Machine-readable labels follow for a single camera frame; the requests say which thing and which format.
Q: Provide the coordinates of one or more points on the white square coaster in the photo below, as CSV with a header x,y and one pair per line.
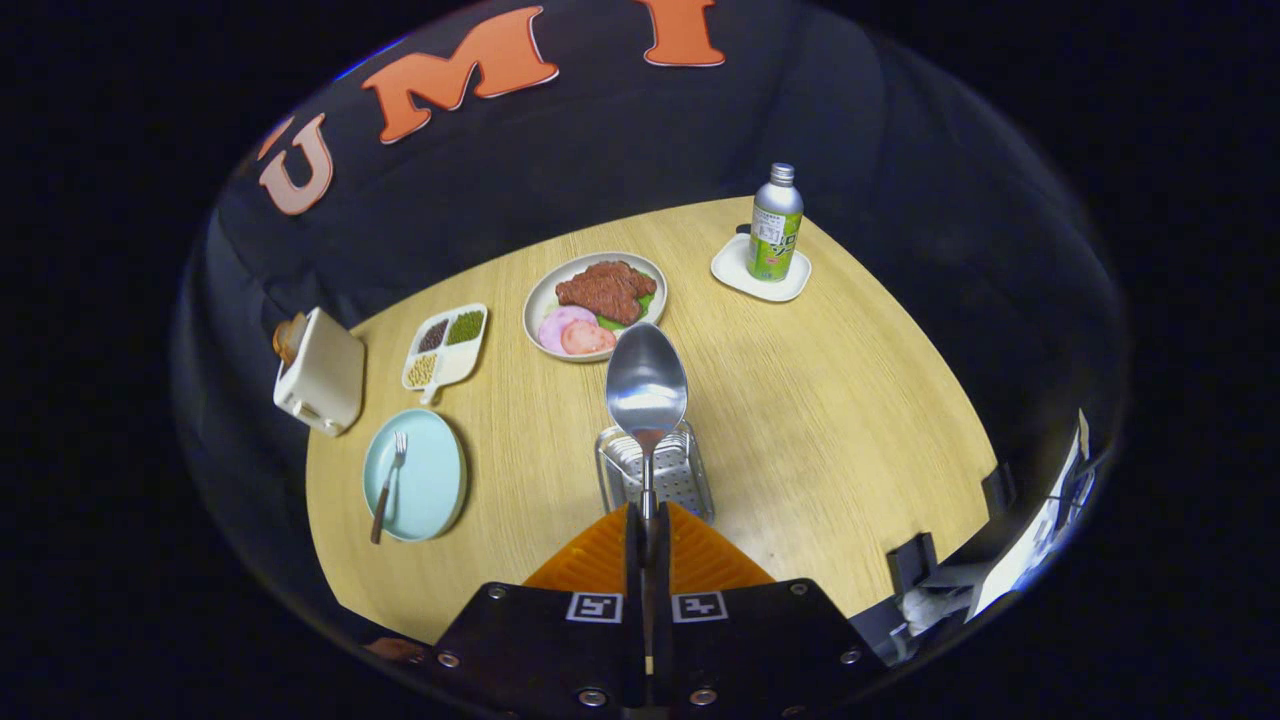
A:
x,y
735,270

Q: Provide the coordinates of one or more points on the silver spoon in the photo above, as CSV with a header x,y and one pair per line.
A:
x,y
646,380

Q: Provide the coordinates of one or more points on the green drink bottle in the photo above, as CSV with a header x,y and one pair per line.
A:
x,y
775,235

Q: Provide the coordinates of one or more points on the beige round food plate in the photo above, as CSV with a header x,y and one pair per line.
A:
x,y
540,300

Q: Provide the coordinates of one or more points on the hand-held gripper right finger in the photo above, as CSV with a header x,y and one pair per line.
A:
x,y
760,640

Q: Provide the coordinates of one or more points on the reddish pink ham slice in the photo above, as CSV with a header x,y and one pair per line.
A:
x,y
590,340

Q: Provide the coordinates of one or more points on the silver fork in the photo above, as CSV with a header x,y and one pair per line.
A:
x,y
386,490

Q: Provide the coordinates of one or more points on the white rice portion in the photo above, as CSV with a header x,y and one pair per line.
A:
x,y
458,363

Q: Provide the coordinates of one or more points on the white toaster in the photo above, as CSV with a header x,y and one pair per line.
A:
x,y
325,380

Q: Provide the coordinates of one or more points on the light blue plate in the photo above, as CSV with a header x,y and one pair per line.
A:
x,y
430,480

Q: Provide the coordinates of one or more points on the pale pink ham slice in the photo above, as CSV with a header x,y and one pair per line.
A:
x,y
555,322

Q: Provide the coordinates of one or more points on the brown meat patty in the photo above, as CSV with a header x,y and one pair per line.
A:
x,y
605,290

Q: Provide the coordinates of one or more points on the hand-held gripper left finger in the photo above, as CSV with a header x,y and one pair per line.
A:
x,y
540,640

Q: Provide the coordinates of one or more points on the toast bread slices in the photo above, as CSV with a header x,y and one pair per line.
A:
x,y
288,338

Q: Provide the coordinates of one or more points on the green mung beans portion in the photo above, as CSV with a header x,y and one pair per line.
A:
x,y
466,328

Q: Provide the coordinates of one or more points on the black table clamp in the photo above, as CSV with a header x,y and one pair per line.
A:
x,y
912,560
998,490

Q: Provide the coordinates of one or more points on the green lettuce leaf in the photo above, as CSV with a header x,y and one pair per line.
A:
x,y
612,323

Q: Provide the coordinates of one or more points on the red beans portion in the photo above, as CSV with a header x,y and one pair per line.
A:
x,y
433,336

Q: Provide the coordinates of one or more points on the white divided dish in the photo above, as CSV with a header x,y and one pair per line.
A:
x,y
455,365

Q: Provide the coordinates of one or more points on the metal mesh cutlery basket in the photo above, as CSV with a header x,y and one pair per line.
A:
x,y
685,475

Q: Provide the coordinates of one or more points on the yellow soybeans portion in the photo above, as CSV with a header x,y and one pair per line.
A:
x,y
421,370

